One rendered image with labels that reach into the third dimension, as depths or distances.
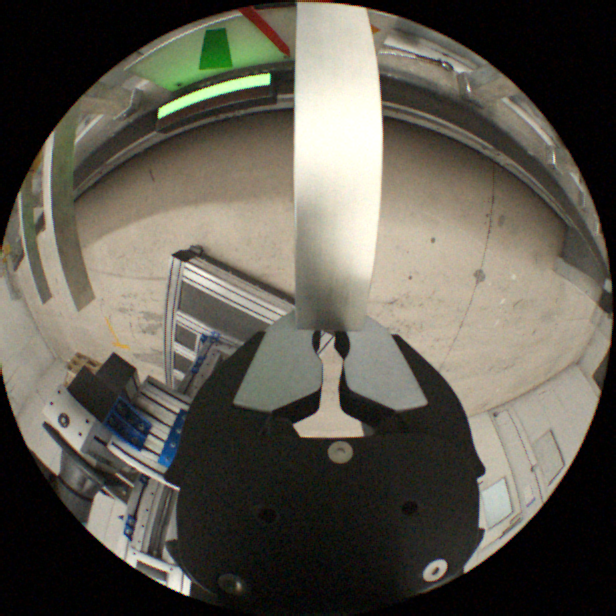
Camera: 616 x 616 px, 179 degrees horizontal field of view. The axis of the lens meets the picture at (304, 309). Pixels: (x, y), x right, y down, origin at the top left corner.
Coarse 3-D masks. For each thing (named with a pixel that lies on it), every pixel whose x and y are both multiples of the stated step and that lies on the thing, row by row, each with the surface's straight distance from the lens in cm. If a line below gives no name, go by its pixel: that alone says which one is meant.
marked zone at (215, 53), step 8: (208, 32) 26; (216, 32) 26; (224, 32) 26; (208, 40) 27; (216, 40) 27; (224, 40) 27; (208, 48) 28; (216, 48) 28; (224, 48) 28; (200, 56) 29; (208, 56) 29; (216, 56) 29; (224, 56) 29; (200, 64) 30; (208, 64) 31; (216, 64) 31; (224, 64) 31; (232, 64) 31
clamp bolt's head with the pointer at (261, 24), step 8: (240, 8) 23; (248, 8) 23; (248, 16) 24; (256, 16) 24; (256, 24) 25; (264, 24) 25; (264, 32) 26; (272, 32) 26; (272, 40) 27; (280, 40) 27; (280, 48) 28; (288, 48) 28
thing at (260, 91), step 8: (248, 88) 29; (256, 88) 28; (264, 88) 28; (216, 96) 30; (224, 96) 29; (232, 96) 29; (240, 96) 28; (248, 96) 28; (256, 96) 28; (192, 104) 32; (200, 104) 31; (208, 104) 30; (216, 104) 29; (176, 112) 33; (184, 112) 32; (192, 112) 31; (160, 120) 34; (168, 120) 33; (176, 120) 32
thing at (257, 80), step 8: (240, 80) 30; (248, 80) 30; (256, 80) 29; (264, 80) 29; (208, 88) 32; (216, 88) 31; (224, 88) 30; (232, 88) 30; (240, 88) 29; (192, 96) 32; (200, 96) 31; (208, 96) 31; (168, 104) 35; (176, 104) 34; (184, 104) 32; (160, 112) 35; (168, 112) 34
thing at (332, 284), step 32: (320, 32) 11; (352, 32) 11; (320, 64) 9; (352, 64) 9; (320, 96) 8; (352, 96) 8; (320, 128) 7; (352, 128) 8; (320, 160) 7; (352, 160) 7; (320, 192) 7; (352, 192) 7; (320, 224) 7; (352, 224) 7; (320, 256) 7; (352, 256) 7; (320, 288) 8; (352, 288) 8; (320, 320) 8; (352, 320) 8
